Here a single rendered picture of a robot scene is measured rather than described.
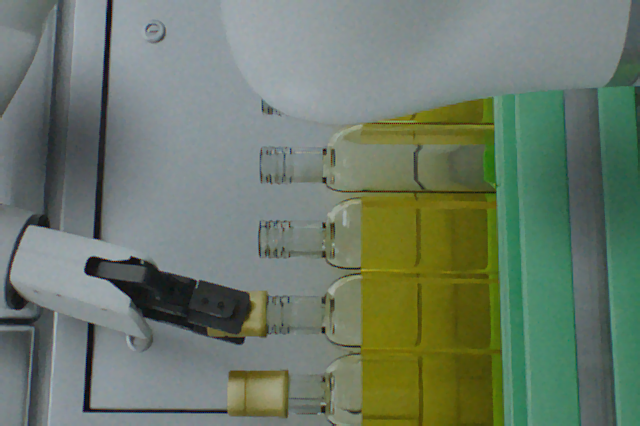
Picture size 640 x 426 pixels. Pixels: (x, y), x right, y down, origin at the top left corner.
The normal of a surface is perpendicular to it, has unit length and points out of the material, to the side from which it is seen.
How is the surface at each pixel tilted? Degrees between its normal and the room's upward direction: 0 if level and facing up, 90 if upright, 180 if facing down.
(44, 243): 84
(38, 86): 90
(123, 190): 90
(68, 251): 87
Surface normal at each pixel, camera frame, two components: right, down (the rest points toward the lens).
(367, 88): 0.03, 0.71
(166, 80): 0.00, -0.27
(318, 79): -0.20, 0.73
